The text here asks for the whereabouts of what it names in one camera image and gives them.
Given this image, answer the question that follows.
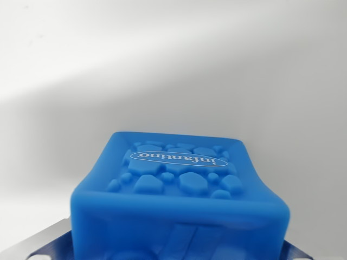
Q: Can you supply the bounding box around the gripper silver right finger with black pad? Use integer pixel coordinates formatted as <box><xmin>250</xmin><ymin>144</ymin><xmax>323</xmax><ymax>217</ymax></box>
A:
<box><xmin>281</xmin><ymin>232</ymin><xmax>320</xmax><ymax>260</ymax></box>

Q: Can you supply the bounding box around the blue embossed rubber cube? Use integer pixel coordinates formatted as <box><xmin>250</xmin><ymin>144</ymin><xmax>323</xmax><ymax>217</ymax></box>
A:
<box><xmin>69</xmin><ymin>131</ymin><xmax>292</xmax><ymax>260</ymax></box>

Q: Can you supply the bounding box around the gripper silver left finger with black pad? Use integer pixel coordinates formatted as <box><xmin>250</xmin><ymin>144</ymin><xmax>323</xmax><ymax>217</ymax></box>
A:
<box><xmin>25</xmin><ymin>217</ymin><xmax>73</xmax><ymax>260</ymax></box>

